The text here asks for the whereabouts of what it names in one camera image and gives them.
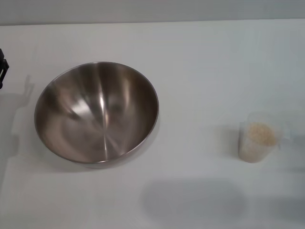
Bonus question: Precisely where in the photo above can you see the stainless steel mixing bowl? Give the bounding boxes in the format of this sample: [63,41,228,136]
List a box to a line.
[34,61,160,169]

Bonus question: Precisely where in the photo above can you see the translucent plastic measuring cup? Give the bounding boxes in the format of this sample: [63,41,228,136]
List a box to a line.
[238,112,293,164]

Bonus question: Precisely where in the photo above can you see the white rice grains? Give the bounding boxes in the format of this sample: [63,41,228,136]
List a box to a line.
[240,121,277,163]

